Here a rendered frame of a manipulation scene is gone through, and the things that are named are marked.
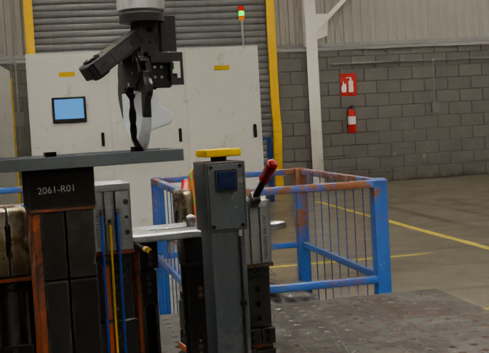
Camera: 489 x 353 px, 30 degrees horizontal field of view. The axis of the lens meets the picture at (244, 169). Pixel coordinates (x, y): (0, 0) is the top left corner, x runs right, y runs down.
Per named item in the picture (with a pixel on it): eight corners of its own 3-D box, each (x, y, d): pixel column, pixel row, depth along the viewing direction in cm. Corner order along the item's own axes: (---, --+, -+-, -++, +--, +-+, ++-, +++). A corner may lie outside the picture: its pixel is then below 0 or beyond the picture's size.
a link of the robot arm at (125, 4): (129, -18, 139) (105, -10, 146) (130, 12, 139) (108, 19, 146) (172, -16, 143) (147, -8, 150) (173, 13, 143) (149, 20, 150)
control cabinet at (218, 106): (38, 252, 924) (22, 9, 912) (38, 245, 977) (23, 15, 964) (268, 233, 974) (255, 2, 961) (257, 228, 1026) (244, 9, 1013)
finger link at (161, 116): (180, 146, 144) (174, 88, 144) (146, 148, 141) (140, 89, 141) (169, 148, 147) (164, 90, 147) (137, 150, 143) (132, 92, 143)
